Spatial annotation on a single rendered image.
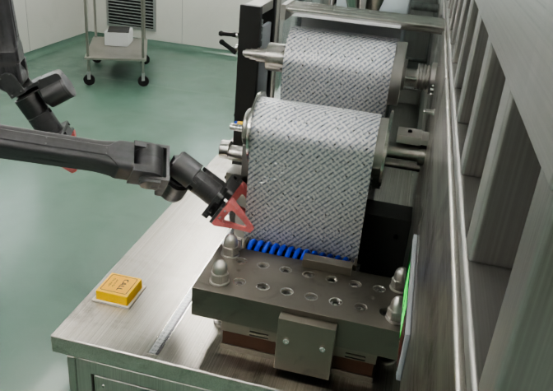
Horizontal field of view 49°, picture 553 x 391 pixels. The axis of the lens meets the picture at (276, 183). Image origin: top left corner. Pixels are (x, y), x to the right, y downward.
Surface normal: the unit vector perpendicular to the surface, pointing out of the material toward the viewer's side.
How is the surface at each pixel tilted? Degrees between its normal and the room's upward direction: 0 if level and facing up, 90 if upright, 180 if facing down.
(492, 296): 0
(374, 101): 92
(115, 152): 40
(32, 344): 0
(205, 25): 90
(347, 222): 90
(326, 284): 0
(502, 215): 90
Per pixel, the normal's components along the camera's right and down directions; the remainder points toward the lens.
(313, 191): -0.24, 0.39
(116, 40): 0.04, 0.43
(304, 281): 0.07, -0.90
